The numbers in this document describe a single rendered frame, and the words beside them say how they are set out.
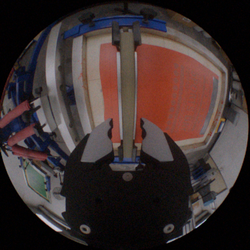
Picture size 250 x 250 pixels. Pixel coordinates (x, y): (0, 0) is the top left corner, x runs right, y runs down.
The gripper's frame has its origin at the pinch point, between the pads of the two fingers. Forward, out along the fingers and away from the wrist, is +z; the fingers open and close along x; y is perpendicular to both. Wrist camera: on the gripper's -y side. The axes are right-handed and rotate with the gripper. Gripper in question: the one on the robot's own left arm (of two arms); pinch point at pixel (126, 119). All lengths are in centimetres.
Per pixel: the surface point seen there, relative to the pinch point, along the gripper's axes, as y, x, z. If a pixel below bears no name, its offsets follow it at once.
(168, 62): -14.1, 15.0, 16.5
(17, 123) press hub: 1, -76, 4
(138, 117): 7.4, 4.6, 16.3
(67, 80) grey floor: -24, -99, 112
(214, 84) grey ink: -14, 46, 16
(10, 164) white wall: 118, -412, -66
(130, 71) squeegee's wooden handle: -7.7, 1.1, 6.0
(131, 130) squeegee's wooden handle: 6.0, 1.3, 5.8
